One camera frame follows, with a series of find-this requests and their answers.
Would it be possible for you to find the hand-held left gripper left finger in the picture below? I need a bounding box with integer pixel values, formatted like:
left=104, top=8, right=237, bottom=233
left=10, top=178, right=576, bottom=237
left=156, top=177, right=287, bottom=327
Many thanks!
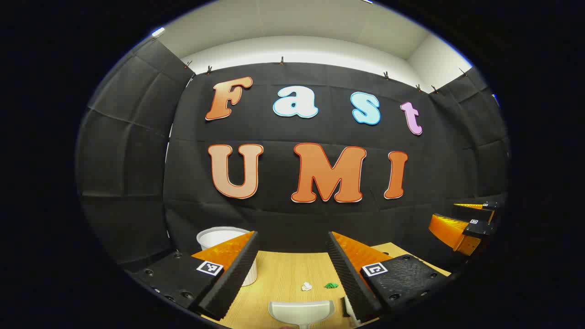
left=133, top=231, right=260, bottom=320

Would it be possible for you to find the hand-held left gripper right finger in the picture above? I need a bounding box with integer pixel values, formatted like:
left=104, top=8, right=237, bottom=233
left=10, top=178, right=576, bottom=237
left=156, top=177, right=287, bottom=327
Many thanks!
left=326, top=231, right=451, bottom=324

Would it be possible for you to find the white ribbed garbage bin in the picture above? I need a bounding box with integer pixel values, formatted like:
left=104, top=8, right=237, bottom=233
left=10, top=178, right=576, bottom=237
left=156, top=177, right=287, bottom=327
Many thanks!
left=197, top=227, right=258, bottom=287

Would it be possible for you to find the grey plastic dustpan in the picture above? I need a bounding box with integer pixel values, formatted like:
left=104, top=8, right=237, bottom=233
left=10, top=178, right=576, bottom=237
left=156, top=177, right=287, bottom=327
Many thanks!
left=268, top=300, right=335, bottom=329

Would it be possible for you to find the wooden desktop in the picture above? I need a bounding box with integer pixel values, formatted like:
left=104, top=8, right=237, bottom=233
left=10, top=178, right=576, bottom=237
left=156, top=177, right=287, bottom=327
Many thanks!
left=201, top=242, right=451, bottom=329

